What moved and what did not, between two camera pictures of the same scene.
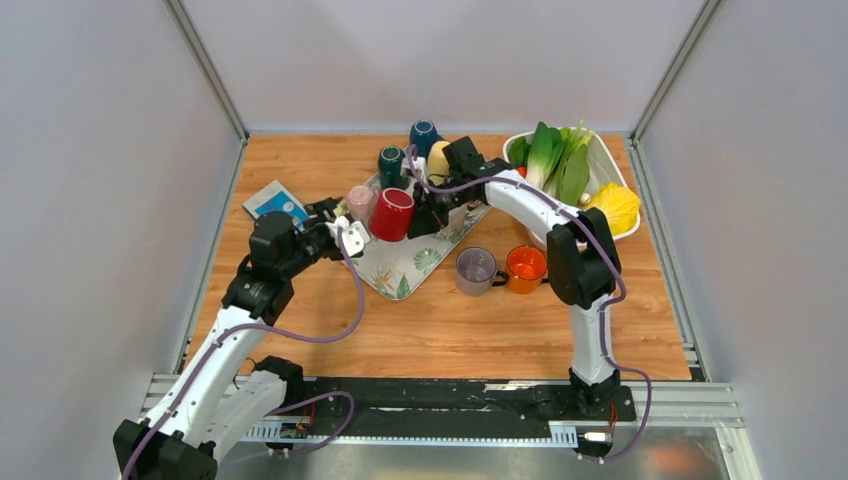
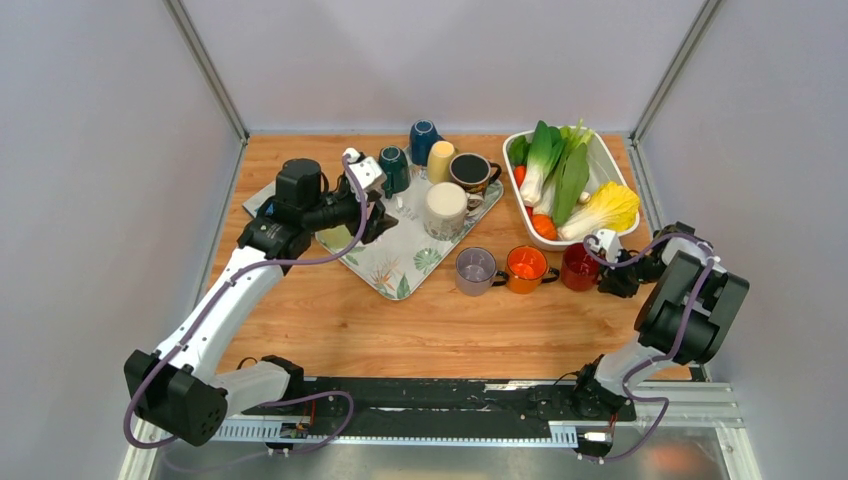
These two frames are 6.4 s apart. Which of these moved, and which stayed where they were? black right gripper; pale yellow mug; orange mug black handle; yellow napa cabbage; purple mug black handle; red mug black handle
Moved: black right gripper; red mug black handle
Stayed: yellow napa cabbage; orange mug black handle; pale yellow mug; purple mug black handle
